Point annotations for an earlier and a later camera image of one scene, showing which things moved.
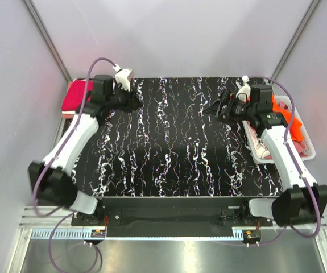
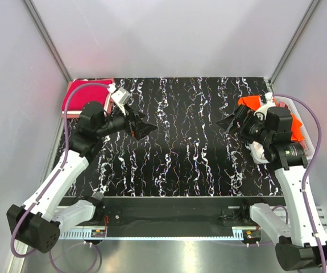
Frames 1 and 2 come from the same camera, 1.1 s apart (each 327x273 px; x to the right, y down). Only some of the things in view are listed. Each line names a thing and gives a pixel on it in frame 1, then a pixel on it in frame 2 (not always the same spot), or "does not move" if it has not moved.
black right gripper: (228, 98) -> (243, 114)
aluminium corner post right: (313, 5) does not move
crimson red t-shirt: (74, 95) does not move
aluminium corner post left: (47, 38) does not move
